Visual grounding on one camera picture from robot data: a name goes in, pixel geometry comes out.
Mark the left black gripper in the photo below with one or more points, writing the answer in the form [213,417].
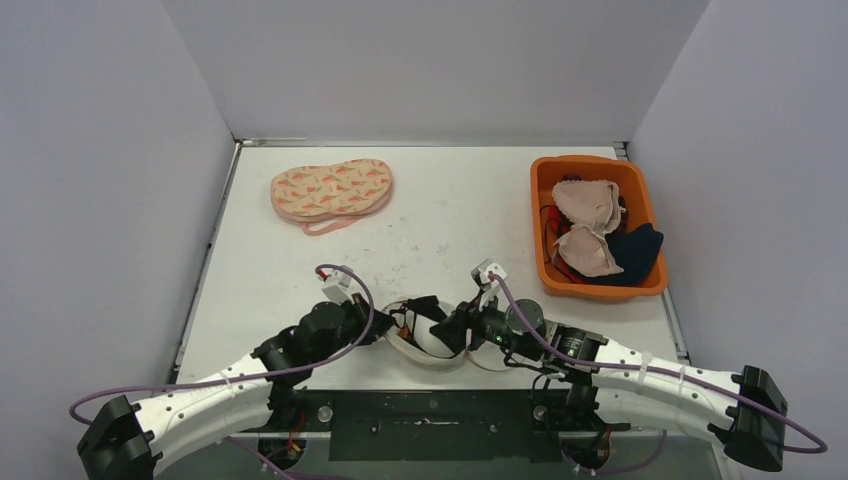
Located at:
[360,309]

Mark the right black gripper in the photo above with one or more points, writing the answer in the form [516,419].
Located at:
[457,325]

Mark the round white mesh laundry bag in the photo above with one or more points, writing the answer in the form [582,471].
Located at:
[410,336]

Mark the floral mesh laundry bag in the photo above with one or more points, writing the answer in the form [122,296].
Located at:
[323,199]

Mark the beige pink lace bra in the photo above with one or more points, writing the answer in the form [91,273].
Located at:
[593,209]

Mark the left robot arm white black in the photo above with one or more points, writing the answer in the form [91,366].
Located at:
[140,439]

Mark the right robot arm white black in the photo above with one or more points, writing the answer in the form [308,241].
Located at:
[613,387]

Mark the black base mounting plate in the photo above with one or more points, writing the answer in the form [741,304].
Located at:
[445,425]

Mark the orange plastic bin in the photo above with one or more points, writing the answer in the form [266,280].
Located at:
[634,198]

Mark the navy blue garment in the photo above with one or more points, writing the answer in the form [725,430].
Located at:
[636,252]

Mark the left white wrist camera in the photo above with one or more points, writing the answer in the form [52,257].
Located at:
[336,287]

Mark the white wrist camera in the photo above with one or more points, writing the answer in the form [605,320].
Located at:
[336,287]
[488,288]

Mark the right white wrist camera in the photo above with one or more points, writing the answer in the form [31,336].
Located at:
[488,288]

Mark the red black strappy garment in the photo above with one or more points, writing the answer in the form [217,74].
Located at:
[554,226]

